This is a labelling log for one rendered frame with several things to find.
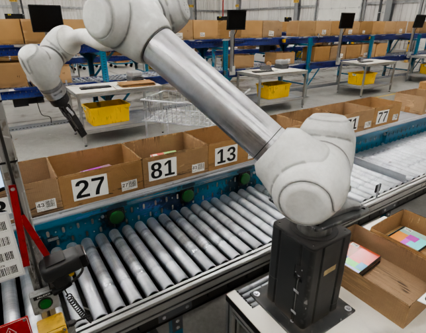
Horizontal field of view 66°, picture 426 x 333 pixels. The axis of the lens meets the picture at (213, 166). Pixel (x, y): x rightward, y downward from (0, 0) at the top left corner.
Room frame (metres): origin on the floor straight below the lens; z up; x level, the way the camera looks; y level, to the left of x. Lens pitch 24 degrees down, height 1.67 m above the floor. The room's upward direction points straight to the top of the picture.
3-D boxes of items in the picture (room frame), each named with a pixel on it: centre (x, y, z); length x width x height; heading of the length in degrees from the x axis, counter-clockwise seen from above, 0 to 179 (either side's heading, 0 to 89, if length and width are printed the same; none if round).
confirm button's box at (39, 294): (0.70, 0.48, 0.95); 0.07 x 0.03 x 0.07; 123
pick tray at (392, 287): (1.01, -0.63, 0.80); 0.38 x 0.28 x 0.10; 35
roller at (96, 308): (1.04, 0.52, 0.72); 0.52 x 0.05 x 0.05; 33
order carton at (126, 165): (1.53, 0.60, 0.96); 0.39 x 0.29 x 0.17; 123
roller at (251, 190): (1.61, -0.35, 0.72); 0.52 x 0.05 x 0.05; 33
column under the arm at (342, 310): (0.89, -0.31, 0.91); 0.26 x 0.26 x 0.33; 33
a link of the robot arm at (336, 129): (0.87, -0.31, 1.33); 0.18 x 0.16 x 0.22; 156
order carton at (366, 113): (2.60, -1.05, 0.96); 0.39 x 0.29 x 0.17; 122
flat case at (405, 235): (1.22, -0.87, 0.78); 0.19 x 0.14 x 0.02; 124
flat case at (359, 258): (1.08, -0.57, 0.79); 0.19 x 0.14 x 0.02; 128
